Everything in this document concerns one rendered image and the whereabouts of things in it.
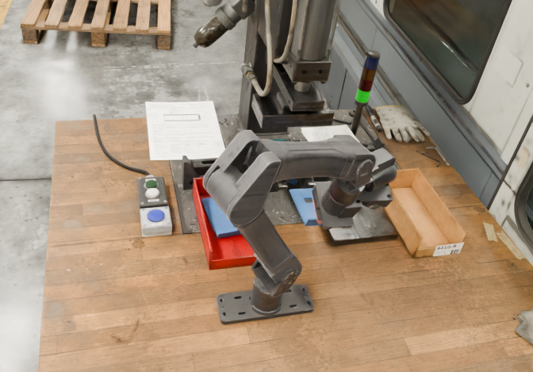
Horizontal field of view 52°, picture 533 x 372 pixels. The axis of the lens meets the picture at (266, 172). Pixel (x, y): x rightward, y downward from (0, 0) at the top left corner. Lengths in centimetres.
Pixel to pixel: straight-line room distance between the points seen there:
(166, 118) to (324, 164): 84
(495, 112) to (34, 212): 200
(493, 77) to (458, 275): 64
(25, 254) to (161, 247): 135
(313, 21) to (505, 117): 70
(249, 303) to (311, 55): 55
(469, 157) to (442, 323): 68
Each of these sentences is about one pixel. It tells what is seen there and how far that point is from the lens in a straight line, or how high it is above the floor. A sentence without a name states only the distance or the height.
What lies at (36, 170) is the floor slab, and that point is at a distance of 300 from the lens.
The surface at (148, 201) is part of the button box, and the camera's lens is 135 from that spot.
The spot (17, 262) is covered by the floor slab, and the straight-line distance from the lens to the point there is 255.
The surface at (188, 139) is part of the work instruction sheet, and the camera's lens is 160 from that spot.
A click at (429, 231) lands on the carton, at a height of 91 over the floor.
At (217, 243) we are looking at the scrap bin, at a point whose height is 91.
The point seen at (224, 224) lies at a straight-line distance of 133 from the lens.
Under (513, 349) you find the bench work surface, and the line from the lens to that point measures 130.
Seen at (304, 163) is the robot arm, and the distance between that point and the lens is 90.
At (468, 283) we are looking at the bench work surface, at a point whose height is 90.
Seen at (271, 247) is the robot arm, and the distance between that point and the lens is 100.
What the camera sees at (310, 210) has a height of 99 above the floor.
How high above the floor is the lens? 183
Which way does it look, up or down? 38 degrees down
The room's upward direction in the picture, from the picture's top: 8 degrees clockwise
